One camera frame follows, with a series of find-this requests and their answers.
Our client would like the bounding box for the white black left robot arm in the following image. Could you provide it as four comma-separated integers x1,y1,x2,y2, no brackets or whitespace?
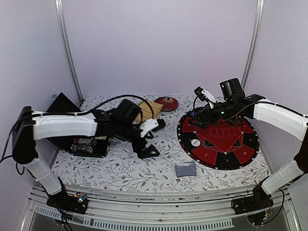
11,99,166,209

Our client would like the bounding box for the blue texas holdem card deck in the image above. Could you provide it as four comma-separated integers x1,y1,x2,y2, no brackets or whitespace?
94,136,107,140

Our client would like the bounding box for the aluminium frame post right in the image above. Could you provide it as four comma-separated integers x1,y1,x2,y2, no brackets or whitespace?
241,0,265,89

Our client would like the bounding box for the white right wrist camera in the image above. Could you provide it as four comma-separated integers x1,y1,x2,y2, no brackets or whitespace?
194,87,217,109

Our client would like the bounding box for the white dealer button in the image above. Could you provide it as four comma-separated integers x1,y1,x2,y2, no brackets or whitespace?
191,139,201,147

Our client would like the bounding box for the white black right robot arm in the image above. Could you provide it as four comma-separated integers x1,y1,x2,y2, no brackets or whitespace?
193,78,308,210

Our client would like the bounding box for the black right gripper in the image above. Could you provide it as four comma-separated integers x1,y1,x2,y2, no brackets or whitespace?
189,99,237,129

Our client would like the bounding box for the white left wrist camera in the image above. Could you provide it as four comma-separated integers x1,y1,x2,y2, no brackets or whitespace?
140,118,158,138

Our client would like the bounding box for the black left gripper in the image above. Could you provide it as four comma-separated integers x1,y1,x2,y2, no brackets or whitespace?
116,121,161,160

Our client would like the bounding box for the red white poker chip stack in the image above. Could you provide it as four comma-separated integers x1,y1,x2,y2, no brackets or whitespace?
233,116,242,125

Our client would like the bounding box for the red floral round plate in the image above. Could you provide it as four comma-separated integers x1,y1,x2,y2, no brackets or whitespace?
154,96,179,112

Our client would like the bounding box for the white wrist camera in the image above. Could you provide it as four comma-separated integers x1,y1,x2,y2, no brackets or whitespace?
194,87,217,109
140,118,158,138

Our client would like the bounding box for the black poker set case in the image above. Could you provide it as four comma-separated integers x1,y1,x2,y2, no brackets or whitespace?
44,92,111,159

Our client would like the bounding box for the woven bamboo tray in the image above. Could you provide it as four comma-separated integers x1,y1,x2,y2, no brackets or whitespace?
136,100,163,123

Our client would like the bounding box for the round red black poker mat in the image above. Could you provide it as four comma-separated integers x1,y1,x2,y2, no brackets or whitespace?
177,110,259,170

